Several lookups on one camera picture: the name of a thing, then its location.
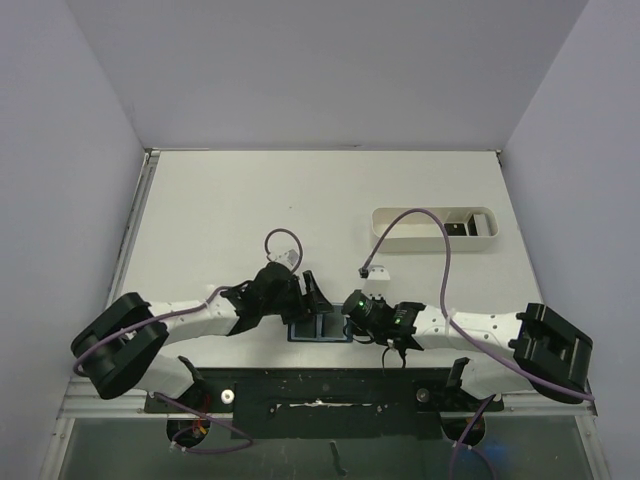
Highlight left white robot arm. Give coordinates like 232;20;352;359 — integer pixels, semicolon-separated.
70;262;333;411

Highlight white oblong tray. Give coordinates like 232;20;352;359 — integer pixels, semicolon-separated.
371;206;499;254

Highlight black cable loop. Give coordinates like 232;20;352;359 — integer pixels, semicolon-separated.
382;342;411;371

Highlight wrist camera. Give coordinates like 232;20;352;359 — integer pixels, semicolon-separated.
267;249;300;270
359;265;391;300

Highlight aluminium rail left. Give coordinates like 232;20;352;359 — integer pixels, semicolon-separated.
104;149;161;308

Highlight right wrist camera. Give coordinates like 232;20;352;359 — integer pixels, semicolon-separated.
359;265;391;300

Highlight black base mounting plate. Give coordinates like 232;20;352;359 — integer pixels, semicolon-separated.
144;367;504;441

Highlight black card in tray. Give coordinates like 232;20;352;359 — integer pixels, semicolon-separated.
444;223;468;236

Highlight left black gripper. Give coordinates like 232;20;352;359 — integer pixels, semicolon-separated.
261;270;332;323

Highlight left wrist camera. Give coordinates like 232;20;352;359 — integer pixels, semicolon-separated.
267;249;300;270

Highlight blue card holder wallet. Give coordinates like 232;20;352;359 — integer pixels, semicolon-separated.
287;310;353;343

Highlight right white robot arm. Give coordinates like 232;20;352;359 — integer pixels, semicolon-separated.
342;290;594;409

